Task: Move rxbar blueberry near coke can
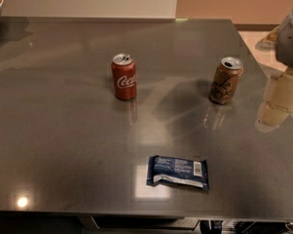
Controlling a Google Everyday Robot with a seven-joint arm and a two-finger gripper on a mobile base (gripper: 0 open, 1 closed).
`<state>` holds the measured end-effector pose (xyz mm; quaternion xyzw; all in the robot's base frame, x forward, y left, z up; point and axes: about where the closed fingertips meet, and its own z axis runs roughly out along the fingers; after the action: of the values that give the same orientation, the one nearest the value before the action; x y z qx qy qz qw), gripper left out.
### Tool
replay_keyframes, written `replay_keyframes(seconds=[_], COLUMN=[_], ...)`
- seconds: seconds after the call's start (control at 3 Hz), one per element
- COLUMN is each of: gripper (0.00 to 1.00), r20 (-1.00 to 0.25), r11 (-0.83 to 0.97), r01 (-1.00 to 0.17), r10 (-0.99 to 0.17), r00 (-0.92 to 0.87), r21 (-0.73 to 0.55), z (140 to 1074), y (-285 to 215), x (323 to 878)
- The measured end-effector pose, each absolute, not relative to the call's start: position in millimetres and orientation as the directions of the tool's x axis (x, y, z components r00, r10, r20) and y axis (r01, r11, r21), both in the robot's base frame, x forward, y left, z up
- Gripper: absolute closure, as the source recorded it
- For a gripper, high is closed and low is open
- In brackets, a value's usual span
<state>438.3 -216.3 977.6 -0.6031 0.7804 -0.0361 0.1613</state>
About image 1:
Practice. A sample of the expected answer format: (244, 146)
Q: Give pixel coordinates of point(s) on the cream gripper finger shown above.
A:
(277, 102)

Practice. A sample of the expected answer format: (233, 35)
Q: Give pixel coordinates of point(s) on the blue rxbar blueberry wrapper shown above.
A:
(172, 170)

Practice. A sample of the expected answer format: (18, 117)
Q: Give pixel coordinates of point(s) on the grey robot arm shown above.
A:
(284, 41)

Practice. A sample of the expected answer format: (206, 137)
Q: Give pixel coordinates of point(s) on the brown gold soda can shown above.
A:
(225, 80)

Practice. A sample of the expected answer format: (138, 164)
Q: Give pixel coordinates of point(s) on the red coke can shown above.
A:
(124, 76)

